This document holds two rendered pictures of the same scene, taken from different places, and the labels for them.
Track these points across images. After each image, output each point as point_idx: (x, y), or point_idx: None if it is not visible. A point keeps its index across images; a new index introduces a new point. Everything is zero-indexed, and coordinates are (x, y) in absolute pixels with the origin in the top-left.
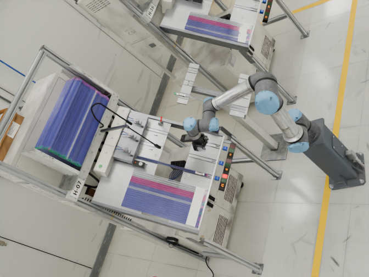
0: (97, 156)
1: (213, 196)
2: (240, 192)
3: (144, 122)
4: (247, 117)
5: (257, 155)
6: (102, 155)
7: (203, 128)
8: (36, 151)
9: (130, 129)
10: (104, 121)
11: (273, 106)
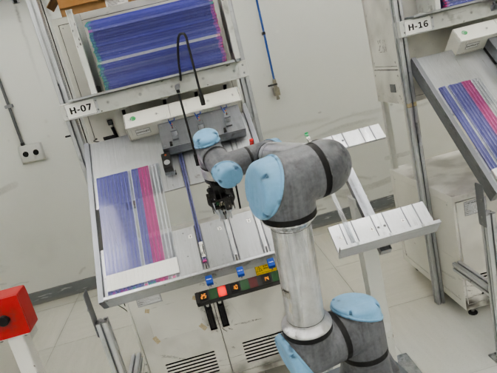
0: None
1: (228, 320)
2: (284, 371)
3: (233, 128)
4: (380, 283)
5: None
6: (149, 112)
7: (208, 163)
8: (69, 16)
9: (210, 120)
10: (194, 79)
11: (261, 200)
